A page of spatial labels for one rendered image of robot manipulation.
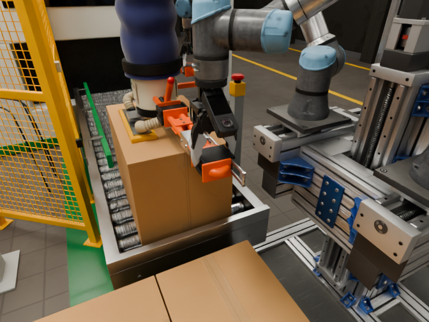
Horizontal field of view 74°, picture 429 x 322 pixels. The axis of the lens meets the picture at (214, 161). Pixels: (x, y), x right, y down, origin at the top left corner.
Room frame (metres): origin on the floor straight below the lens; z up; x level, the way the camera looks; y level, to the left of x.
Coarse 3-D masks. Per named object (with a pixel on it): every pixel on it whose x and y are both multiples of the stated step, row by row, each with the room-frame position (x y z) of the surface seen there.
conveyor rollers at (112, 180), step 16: (96, 96) 2.66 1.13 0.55; (112, 96) 2.66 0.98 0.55; (96, 128) 1.97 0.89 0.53; (96, 144) 1.71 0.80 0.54; (112, 144) 1.69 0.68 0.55; (112, 176) 1.33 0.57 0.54; (112, 192) 1.17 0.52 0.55; (112, 208) 1.06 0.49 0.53; (240, 208) 1.06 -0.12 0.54; (128, 224) 0.94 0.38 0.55; (128, 240) 0.84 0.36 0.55
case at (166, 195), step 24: (120, 120) 1.16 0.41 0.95; (120, 144) 0.94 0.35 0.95; (144, 144) 0.94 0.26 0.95; (168, 144) 0.94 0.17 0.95; (120, 168) 1.20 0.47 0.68; (144, 168) 0.82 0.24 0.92; (168, 168) 0.85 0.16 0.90; (192, 168) 0.89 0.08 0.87; (144, 192) 0.82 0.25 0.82; (168, 192) 0.85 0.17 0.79; (192, 192) 0.89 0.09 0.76; (216, 192) 0.93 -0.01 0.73; (144, 216) 0.81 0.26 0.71; (168, 216) 0.85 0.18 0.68; (192, 216) 0.89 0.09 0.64; (216, 216) 0.93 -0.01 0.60; (144, 240) 0.80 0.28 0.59
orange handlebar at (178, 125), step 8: (192, 72) 1.48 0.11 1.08; (168, 120) 0.87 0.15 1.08; (176, 120) 0.83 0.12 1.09; (184, 120) 0.83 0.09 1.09; (176, 128) 0.79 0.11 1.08; (184, 128) 0.83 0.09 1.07; (208, 144) 0.68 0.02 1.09; (216, 168) 0.56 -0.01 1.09; (224, 168) 0.56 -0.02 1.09; (216, 176) 0.55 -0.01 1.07
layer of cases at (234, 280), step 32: (224, 256) 0.77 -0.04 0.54; (256, 256) 0.77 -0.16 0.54; (128, 288) 0.63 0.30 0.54; (160, 288) 0.63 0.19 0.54; (192, 288) 0.63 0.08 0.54; (224, 288) 0.63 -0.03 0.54; (256, 288) 0.63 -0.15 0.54; (64, 320) 0.51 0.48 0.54; (96, 320) 0.51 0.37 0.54; (128, 320) 0.51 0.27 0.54; (160, 320) 0.51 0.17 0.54; (192, 320) 0.51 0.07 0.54; (224, 320) 0.51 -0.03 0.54; (256, 320) 0.51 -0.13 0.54; (288, 320) 0.51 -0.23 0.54
